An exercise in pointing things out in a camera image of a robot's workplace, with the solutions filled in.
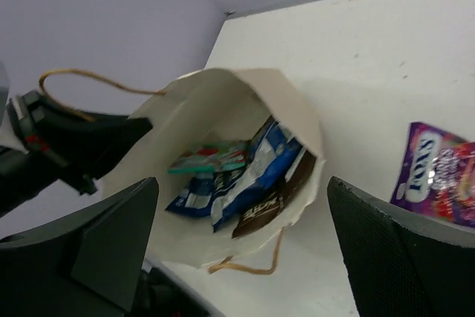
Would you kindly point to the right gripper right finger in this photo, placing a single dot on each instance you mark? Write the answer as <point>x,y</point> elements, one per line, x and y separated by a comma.
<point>400,263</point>

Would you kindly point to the brown kettle chips bag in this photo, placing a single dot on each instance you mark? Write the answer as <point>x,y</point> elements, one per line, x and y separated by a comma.
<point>276,198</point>

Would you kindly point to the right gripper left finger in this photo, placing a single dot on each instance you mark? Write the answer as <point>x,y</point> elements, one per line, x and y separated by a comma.
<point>86,263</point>

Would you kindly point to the purple pink candy bag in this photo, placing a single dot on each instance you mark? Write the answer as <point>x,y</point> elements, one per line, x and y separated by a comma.
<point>437,175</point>

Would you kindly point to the dark blue snack packet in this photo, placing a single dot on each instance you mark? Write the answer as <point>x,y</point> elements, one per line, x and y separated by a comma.
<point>195,199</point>

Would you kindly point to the beige paper bag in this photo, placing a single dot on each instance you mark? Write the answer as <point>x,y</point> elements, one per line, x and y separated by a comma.
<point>205,105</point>

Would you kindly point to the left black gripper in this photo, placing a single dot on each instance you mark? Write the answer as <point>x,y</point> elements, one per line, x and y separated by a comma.
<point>41,143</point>

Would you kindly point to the green snack packet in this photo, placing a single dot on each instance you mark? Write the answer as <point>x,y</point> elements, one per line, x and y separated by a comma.
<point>211,157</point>

